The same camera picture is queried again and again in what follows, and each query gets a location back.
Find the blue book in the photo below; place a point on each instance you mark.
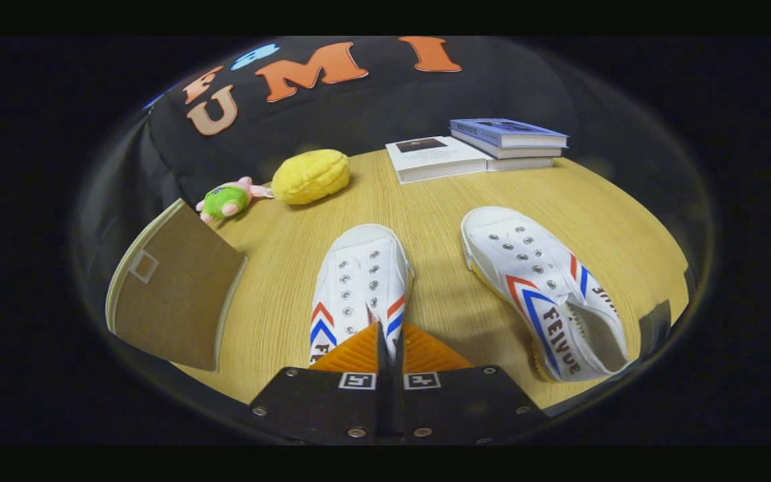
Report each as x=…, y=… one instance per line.
x=506, y=130

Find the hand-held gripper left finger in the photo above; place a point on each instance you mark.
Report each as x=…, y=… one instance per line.
x=383, y=408

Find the pink and green plush toy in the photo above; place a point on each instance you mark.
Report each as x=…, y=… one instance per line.
x=225, y=199

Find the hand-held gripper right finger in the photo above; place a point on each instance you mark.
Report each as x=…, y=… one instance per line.
x=401, y=408

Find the black table clamp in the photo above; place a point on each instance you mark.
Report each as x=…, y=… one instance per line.
x=655, y=321

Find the brown storage box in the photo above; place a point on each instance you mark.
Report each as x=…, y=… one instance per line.
x=178, y=294

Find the white canvas shoe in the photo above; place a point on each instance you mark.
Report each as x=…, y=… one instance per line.
x=526, y=268
x=359, y=268

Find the yellow plush toy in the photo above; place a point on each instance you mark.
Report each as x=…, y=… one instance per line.
x=310, y=177

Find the white book with dark photo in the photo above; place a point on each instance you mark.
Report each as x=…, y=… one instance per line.
x=432, y=157

